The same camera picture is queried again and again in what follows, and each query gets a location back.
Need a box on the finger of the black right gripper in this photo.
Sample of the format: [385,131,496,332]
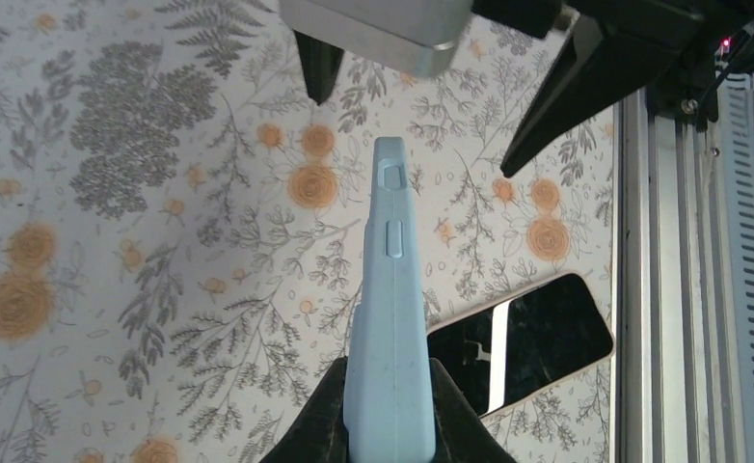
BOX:
[500,13,703,177]
[293,30,345,105]

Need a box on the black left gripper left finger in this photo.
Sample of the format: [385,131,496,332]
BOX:
[260,357,348,463]

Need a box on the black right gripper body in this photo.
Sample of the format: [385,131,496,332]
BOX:
[472,1,754,84]

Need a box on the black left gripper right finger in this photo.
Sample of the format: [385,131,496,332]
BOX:
[430,358,516,463]

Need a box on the light blue phone case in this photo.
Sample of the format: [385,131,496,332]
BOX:
[342,137,436,462]

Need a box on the black smartphone on mat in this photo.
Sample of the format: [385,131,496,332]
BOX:
[427,272,614,417]

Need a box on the floral patterned table mat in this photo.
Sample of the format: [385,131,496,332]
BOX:
[0,1,615,462]

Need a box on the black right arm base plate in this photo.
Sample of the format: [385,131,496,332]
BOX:
[646,61,719,132]

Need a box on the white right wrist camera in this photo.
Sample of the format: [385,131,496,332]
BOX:
[279,0,472,78]

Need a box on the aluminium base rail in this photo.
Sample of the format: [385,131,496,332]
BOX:
[611,91,722,462]

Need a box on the white slotted cable duct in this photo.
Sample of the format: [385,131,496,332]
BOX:
[718,74,754,462]

